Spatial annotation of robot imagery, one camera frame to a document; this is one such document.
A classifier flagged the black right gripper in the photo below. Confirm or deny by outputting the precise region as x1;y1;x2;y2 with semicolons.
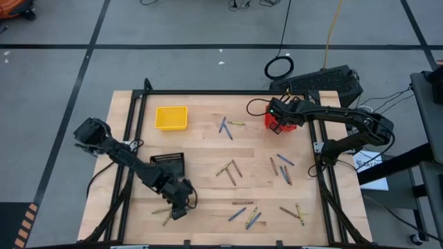
266;98;306;136

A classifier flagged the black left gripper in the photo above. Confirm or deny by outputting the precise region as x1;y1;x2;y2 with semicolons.
159;174;195;221

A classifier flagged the green crayon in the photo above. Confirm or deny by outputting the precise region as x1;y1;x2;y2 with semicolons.
215;160;233;177

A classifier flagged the red plastic basket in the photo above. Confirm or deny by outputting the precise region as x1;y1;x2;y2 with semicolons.
264;105;298;133

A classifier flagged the black plastic basket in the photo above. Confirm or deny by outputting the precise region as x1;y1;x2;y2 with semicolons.
149;151;186;181

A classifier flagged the black perforated computer case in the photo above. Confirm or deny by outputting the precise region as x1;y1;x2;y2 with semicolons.
269;64;364;112

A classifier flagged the green crayon right edge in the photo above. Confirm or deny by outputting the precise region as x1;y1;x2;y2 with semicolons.
244;206;259;228

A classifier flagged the yellow plastic basket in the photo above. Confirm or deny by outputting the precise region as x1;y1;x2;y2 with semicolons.
154;105;189;131

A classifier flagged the white printed paper sheet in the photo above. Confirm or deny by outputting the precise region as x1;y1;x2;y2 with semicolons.
352;151;390;192

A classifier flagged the black metal beam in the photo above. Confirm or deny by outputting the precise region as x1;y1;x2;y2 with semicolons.
357;143;435;185

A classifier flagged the grey metal cart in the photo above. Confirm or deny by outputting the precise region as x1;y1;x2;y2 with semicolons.
410;71;443;245

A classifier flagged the black box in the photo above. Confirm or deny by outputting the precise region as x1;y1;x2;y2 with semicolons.
425;64;443;104

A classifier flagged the black orange striped mat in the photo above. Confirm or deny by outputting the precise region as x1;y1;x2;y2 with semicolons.
0;202;39;249

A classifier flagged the orange shop vacuum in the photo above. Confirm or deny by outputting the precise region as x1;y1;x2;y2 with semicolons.
0;0;37;21

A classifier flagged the coiled black cable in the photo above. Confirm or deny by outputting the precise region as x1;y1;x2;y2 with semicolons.
264;0;295;81

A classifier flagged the yellow hanging cable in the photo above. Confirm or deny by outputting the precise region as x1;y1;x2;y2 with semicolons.
322;0;344;69

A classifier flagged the black cable bundle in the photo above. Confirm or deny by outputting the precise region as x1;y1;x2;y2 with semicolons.
227;0;283;10

